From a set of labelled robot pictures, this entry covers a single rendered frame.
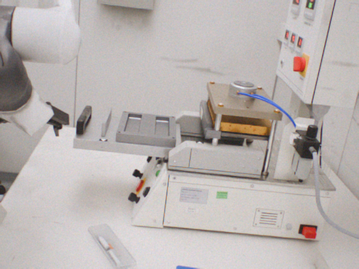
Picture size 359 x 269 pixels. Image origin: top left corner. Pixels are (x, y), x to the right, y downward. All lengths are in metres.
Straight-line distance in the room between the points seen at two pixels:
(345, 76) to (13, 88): 0.79
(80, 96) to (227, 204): 1.73
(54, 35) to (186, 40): 1.94
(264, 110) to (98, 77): 1.70
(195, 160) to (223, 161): 0.07
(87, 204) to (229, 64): 1.63
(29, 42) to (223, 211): 0.71
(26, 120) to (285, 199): 0.72
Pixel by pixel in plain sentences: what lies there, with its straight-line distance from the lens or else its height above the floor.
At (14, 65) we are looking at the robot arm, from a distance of 0.79.
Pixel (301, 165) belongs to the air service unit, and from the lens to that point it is 1.16.
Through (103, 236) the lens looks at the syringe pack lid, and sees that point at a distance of 1.22.
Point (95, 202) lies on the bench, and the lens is 1.41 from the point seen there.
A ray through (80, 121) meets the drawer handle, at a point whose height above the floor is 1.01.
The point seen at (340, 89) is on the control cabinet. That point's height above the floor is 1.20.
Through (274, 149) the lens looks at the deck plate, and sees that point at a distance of 1.50.
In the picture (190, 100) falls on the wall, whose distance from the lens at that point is 2.82.
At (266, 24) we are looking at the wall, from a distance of 2.80.
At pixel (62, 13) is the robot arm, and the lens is 0.86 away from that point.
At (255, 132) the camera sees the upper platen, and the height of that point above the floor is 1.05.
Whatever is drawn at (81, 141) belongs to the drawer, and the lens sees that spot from 1.27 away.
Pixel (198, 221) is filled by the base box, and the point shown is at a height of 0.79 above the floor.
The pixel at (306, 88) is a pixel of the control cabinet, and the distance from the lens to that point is 1.21.
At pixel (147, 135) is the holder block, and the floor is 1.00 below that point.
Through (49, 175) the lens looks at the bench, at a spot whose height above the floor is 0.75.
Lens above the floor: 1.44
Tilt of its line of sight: 20 degrees down
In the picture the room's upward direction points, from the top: 7 degrees clockwise
